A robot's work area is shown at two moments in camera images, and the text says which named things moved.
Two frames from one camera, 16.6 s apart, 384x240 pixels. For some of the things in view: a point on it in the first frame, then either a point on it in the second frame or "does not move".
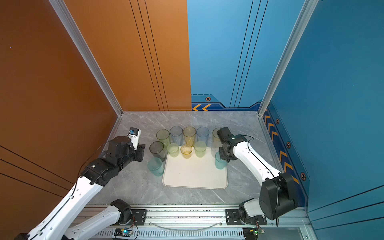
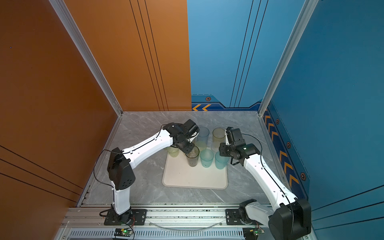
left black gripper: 140,152 -> 189,149
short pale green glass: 173,148 does not move
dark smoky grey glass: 157,149 -> 192,156
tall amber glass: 216,138 does not move
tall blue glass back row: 202,134 does not move
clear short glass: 215,148 does not move
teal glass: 155,166 -> 206,156
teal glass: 220,164 does not move
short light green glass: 200,148 does not move
